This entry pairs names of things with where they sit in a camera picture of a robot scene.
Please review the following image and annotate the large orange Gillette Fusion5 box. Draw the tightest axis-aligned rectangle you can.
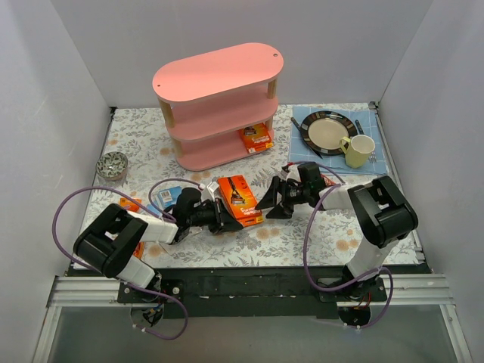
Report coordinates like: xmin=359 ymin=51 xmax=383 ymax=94
xmin=238 ymin=123 xmax=273 ymax=154

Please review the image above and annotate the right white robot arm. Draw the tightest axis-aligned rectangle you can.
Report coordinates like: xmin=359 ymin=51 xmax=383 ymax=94
xmin=256 ymin=161 xmax=418 ymax=301

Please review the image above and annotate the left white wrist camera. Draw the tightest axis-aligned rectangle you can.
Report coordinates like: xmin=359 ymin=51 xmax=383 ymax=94
xmin=204 ymin=181 xmax=221 ymax=201

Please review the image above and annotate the pale yellow mug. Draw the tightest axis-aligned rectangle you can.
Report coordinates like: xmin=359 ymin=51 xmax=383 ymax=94
xmin=340 ymin=135 xmax=375 ymax=169

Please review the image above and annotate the aluminium frame rail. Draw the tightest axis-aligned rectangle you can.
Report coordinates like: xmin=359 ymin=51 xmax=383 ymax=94
xmin=33 ymin=274 xmax=473 ymax=362

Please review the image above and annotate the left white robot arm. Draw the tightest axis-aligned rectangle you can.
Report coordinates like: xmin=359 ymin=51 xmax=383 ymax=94
xmin=73 ymin=188 xmax=243 ymax=303

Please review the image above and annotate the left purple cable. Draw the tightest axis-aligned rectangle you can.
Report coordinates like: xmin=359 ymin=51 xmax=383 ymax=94
xmin=51 ymin=178 xmax=207 ymax=340

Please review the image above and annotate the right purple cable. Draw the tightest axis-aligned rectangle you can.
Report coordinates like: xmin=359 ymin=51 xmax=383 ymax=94
xmin=287 ymin=160 xmax=394 ymax=330

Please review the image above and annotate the blue card razor pack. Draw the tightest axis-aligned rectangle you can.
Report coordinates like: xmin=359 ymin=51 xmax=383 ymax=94
xmin=147 ymin=186 xmax=182 ymax=216

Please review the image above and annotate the blue checked placemat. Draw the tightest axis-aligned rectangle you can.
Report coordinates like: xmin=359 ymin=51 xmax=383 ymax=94
xmin=289 ymin=106 xmax=387 ymax=175

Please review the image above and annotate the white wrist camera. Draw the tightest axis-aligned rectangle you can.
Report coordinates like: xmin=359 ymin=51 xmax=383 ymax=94
xmin=204 ymin=181 xmax=221 ymax=201
xmin=278 ymin=163 xmax=300 ymax=182

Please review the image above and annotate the small orange Gillette Fusion box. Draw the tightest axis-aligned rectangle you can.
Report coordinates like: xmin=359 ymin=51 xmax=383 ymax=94
xmin=217 ymin=175 xmax=264 ymax=227

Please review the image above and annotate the floral tablecloth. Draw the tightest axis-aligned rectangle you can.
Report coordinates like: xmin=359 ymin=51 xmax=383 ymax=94
xmin=84 ymin=104 xmax=362 ymax=268

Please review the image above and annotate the orange Bic razor bag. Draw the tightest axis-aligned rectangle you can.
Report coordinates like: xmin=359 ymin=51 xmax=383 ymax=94
xmin=321 ymin=174 xmax=337 ymax=187
xmin=133 ymin=242 xmax=145 ymax=259
xmin=118 ymin=197 xmax=142 ymax=213

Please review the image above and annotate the purple cable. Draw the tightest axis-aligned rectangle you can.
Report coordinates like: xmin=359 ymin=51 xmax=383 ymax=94
xmin=287 ymin=160 xmax=394 ymax=330
xmin=51 ymin=178 xmax=207 ymax=340

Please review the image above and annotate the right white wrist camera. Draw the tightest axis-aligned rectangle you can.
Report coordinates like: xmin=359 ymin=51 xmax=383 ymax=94
xmin=278 ymin=163 xmax=300 ymax=182

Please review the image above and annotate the black handled knife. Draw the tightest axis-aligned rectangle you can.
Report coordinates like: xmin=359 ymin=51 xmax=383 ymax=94
xmin=355 ymin=119 xmax=365 ymax=135

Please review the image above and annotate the silver fork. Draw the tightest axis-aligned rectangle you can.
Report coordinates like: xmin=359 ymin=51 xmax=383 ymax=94
xmin=368 ymin=152 xmax=377 ymax=163

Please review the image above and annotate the dark rimmed cream plate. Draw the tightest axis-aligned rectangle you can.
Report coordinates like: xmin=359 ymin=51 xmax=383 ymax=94
xmin=299 ymin=110 xmax=358 ymax=156

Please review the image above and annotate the pink three-tier shelf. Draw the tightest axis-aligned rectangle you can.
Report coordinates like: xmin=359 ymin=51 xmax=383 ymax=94
xmin=152 ymin=42 xmax=284 ymax=171

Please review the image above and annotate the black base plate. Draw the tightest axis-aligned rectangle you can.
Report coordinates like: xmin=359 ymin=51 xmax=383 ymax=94
xmin=64 ymin=266 xmax=432 ymax=321

